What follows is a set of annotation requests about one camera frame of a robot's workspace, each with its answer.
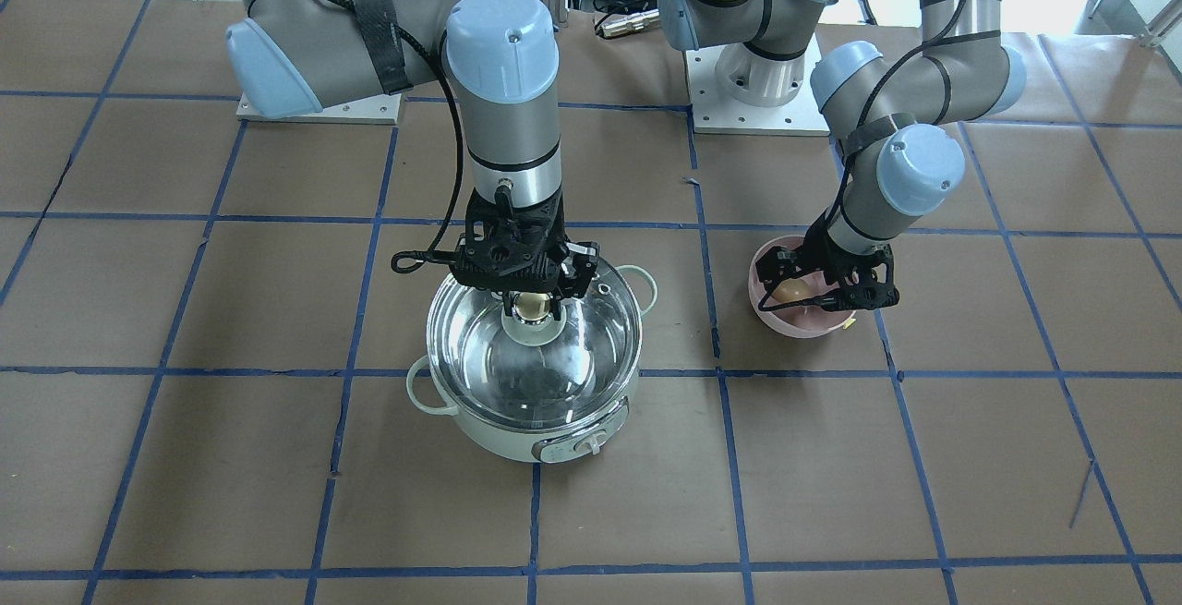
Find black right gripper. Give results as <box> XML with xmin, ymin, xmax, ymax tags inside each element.
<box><xmin>449</xmin><ymin>189</ymin><xmax>597</xmax><ymax>321</ymax></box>

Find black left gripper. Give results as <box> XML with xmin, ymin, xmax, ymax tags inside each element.
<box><xmin>755</xmin><ymin>217</ymin><xmax>900</xmax><ymax>313</ymax></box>

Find beige egg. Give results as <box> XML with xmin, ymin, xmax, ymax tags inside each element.
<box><xmin>771</xmin><ymin>278</ymin><xmax>814</xmax><ymax>305</ymax></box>

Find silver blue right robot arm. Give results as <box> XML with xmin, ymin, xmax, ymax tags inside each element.
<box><xmin>225</xmin><ymin>0</ymin><xmax>598</xmax><ymax>321</ymax></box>

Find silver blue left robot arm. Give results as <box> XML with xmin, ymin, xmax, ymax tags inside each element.
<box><xmin>657</xmin><ymin>0</ymin><xmax>1026</xmax><ymax>313</ymax></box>

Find pale green electric pot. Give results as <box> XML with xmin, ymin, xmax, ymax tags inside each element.
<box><xmin>416</xmin><ymin>261</ymin><xmax>647</xmax><ymax>466</ymax></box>

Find pink ceramic bowl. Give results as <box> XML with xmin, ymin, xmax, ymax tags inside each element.
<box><xmin>747</xmin><ymin>235</ymin><xmax>858</xmax><ymax>339</ymax></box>

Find silver cylindrical connector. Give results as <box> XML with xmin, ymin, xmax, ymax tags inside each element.
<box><xmin>595</xmin><ymin>9</ymin><xmax>661</xmax><ymax>40</ymax></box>

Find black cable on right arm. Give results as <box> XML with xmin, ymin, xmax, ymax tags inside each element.
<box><xmin>245</xmin><ymin>0</ymin><xmax>518</xmax><ymax>275</ymax></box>

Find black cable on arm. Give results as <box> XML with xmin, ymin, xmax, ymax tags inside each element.
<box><xmin>245</xmin><ymin>0</ymin><xmax>518</xmax><ymax>275</ymax></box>
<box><xmin>813</xmin><ymin>0</ymin><xmax>983</xmax><ymax>246</ymax></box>

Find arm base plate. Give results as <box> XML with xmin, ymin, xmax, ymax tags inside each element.
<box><xmin>236</xmin><ymin>95</ymin><xmax>403</xmax><ymax>126</ymax></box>
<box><xmin>686</xmin><ymin>38</ymin><xmax>830</xmax><ymax>137</ymax></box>

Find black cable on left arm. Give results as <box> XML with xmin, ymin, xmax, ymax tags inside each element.
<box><xmin>813</xmin><ymin>0</ymin><xmax>983</xmax><ymax>246</ymax></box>

